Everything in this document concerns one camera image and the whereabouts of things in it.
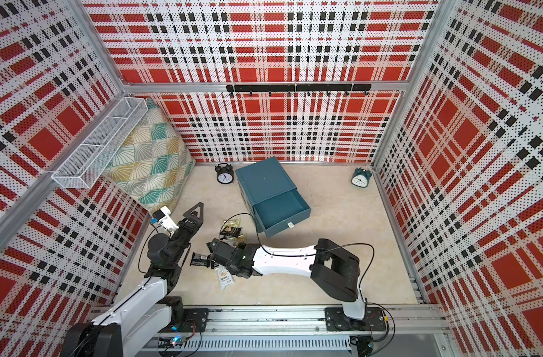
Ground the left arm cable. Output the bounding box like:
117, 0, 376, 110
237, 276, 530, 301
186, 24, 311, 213
136, 222, 165, 275

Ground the black cookie packet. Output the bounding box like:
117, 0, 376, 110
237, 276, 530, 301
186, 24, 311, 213
220, 226, 242, 238

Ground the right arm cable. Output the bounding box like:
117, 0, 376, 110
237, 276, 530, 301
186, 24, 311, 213
219, 212, 376, 286

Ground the green cookie packet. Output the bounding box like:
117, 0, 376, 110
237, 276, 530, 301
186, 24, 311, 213
223, 217, 242, 229

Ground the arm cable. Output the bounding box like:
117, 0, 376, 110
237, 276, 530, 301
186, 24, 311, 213
136, 222, 165, 275
219, 212, 376, 286

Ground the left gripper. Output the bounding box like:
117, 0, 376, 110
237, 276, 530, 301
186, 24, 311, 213
169, 203, 204, 265

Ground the teal alarm clock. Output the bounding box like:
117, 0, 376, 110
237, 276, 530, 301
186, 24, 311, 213
350, 167, 372, 188

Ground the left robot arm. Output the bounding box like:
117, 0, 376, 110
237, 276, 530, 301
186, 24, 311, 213
60, 202, 204, 356

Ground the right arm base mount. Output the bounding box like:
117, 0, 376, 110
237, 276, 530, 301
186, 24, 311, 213
324, 306, 387, 333

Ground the teal top drawer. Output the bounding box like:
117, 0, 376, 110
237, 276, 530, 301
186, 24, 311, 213
253, 189, 311, 237

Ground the white wire basket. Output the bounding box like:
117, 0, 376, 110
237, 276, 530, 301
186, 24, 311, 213
51, 97, 147, 189

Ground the black cookie packet barcode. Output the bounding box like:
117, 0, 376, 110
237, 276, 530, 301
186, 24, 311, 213
190, 252, 211, 268

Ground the white cookie packet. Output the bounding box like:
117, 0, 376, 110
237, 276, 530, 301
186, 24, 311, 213
216, 266, 234, 290

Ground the black alarm clock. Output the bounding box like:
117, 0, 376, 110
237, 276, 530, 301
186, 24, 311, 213
215, 163, 234, 184

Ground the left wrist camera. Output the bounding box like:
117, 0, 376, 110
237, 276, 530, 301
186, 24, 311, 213
151, 206, 179, 234

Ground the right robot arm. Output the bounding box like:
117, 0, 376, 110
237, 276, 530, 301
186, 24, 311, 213
207, 239, 367, 321

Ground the black hook rail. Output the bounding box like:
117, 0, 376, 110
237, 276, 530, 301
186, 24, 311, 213
225, 83, 372, 95

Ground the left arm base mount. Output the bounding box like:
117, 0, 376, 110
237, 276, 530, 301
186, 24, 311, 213
161, 308, 209, 333

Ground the teal drawer cabinet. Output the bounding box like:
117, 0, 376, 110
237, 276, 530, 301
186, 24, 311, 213
236, 157, 298, 218

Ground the patterned pillow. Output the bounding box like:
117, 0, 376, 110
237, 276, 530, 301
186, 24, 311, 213
103, 98, 196, 214

